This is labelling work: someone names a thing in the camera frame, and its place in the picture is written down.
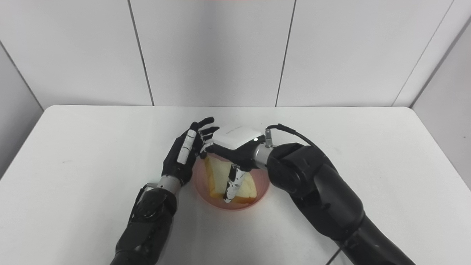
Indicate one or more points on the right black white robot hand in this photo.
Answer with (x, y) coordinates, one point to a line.
(235, 147)

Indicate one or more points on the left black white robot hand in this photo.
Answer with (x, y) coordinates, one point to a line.
(184, 158)

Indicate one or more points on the slice of bread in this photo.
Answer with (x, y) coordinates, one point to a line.
(217, 176)

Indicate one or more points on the pink round plate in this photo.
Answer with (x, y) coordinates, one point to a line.
(220, 200)

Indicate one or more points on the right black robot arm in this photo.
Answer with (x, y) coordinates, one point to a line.
(323, 198)

